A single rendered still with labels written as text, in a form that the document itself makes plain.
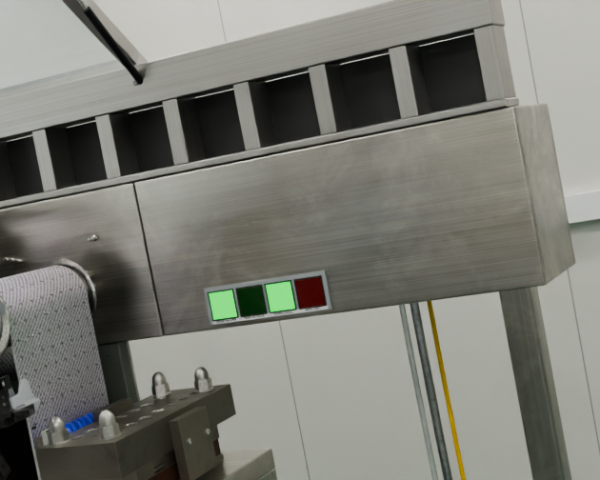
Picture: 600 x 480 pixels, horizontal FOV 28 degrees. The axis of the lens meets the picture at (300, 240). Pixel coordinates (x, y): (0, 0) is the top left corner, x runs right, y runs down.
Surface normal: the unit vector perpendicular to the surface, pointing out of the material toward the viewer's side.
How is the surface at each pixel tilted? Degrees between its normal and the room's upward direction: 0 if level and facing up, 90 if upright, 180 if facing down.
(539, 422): 90
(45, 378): 90
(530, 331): 90
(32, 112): 90
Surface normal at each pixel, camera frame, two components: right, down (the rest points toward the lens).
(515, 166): -0.41, 0.13
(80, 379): 0.89, -0.15
